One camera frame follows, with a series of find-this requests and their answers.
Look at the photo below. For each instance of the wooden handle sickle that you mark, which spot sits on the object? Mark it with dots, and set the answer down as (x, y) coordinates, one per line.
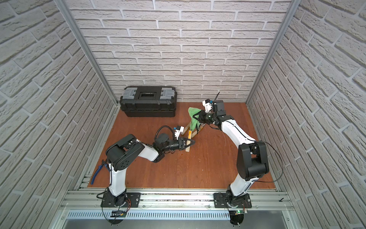
(188, 141)
(186, 128)
(197, 130)

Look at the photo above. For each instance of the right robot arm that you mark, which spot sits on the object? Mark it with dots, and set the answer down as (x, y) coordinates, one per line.
(252, 160)

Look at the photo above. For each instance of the blue handled pliers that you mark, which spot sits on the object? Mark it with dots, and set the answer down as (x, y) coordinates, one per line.
(103, 164)

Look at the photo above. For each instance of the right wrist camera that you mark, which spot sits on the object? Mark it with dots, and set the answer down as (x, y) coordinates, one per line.
(208, 105)

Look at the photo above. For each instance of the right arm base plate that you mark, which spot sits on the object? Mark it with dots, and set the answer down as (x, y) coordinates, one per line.
(226, 200)

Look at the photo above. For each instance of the green rag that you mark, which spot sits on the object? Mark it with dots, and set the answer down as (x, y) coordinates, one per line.
(195, 114)

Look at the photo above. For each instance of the aluminium front rail frame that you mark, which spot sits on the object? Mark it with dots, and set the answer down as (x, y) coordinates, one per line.
(175, 204)

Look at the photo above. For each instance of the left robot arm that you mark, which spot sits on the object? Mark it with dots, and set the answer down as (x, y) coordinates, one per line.
(123, 153)

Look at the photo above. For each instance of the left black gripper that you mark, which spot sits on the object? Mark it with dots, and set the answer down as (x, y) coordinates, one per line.
(182, 143)

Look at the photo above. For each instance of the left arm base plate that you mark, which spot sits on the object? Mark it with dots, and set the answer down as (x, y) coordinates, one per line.
(124, 200)

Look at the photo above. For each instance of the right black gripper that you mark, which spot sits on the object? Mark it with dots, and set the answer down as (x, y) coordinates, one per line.
(201, 114)

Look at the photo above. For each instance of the black plastic toolbox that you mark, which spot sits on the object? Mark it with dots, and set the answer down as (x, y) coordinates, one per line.
(149, 101)

